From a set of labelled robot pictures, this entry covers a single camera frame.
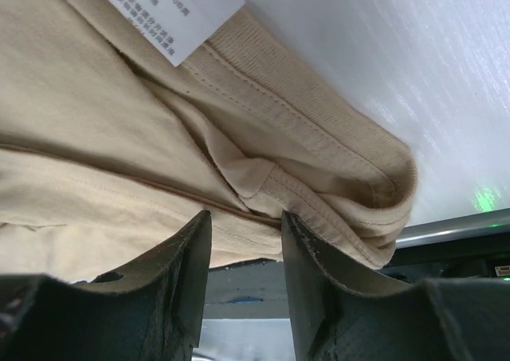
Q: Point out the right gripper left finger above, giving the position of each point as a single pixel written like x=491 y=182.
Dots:
x=150 y=308

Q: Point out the beige t-shirt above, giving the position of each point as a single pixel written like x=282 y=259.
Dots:
x=108 y=149

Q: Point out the aluminium frame rail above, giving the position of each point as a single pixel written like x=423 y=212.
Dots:
x=476 y=225

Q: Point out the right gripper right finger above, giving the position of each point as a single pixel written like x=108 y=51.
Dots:
x=342 y=310

